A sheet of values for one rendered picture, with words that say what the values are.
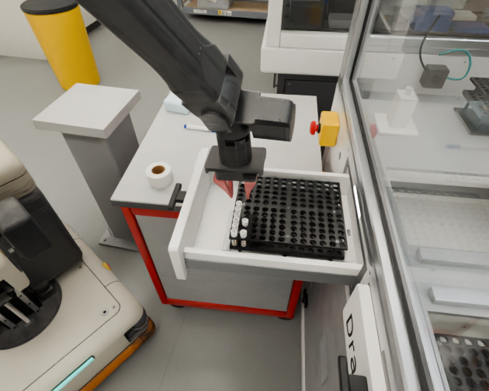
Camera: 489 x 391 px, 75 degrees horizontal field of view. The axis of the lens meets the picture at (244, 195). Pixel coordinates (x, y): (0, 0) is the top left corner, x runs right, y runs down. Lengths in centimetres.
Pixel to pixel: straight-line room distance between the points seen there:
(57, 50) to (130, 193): 230
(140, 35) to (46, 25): 273
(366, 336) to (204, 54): 43
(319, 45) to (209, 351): 128
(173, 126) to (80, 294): 72
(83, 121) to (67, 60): 189
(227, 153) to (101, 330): 91
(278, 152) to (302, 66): 46
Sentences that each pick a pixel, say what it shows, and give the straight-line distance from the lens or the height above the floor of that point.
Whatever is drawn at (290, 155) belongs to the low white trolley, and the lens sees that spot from 100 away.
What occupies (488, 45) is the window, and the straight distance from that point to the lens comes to 39.
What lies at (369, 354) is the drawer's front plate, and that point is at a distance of 51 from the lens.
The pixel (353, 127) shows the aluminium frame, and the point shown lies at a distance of 75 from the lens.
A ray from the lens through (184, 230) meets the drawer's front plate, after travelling 60.
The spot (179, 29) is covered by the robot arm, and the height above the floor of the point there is 128.
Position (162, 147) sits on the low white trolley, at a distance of 106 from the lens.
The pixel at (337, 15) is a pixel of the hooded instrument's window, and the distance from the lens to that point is 132.
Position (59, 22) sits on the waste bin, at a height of 56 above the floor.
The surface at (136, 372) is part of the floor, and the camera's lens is 150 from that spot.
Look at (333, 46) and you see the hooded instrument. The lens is 134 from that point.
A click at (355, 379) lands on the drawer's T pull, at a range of 51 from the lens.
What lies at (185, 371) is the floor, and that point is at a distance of 145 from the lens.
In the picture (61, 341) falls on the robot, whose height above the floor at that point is 28.
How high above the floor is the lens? 139
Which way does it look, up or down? 47 degrees down
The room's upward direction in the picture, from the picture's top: straight up
